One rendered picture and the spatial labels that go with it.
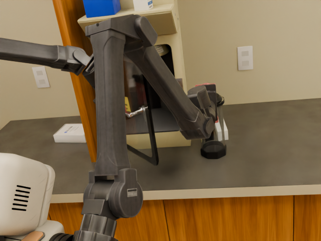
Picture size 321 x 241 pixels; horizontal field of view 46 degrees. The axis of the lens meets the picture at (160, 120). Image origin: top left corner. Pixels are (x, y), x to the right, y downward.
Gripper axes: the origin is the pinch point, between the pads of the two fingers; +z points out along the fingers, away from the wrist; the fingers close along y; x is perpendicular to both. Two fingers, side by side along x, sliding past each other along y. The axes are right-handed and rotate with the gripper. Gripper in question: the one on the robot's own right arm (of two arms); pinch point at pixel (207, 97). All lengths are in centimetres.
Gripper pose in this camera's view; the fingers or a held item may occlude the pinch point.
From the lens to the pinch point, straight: 135.3
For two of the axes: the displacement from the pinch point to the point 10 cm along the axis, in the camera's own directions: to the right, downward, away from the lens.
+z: 1.3, -4.2, 9.0
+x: -9.8, 0.6, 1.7
